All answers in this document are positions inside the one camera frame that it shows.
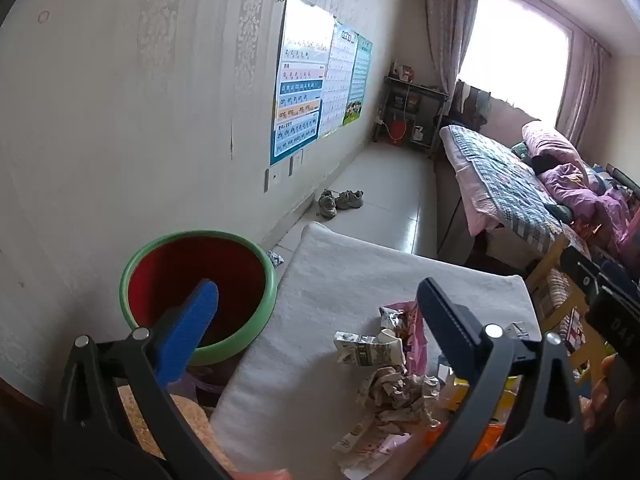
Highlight tan plush blanket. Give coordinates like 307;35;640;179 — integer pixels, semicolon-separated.
117;385;213;466

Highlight crumpled brown paper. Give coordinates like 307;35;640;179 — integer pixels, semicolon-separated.
356;366;442;427

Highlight green wall poster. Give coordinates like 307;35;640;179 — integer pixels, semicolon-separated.
342;34;374;127

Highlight brown bed frame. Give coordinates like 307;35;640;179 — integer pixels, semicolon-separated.
434;164;477;263

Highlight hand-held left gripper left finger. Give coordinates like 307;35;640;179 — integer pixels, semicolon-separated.
52;279;236;480

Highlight silver foil wrapper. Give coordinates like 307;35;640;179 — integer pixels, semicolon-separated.
377;305;416;332

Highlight white chart wall poster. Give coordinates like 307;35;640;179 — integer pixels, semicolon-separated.
320;22;359;137

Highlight metal shelf unit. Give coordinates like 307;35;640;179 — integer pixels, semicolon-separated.
382;75;449;151

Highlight blue chart wall poster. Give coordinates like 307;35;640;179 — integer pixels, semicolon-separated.
270;0;335;167

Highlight red bin with green rim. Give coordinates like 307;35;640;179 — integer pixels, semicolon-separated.
120;230;279;366

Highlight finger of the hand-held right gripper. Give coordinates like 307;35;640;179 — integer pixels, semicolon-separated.
560;246;640;306
586;287;640;361

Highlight white towel-covered table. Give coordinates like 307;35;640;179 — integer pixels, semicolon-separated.
210;222;538;476

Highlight black white crumpled carton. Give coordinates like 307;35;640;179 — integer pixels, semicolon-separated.
334;330;406;367

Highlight pink curtain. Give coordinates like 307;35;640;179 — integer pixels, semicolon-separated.
424;0;485;88
556;29;612;147

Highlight pink pillow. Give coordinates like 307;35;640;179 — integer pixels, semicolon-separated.
521;121;584;172

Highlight window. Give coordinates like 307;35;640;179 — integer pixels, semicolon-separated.
456;0;574;127

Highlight person's right hand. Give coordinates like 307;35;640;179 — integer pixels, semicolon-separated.
582;354;640;435

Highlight dark hanging clothes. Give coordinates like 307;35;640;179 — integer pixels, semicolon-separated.
451;80;494;129

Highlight colourful printed packet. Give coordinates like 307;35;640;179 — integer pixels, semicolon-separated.
562;307;589;357

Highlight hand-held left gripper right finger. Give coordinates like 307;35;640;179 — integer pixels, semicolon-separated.
416;276;588;480

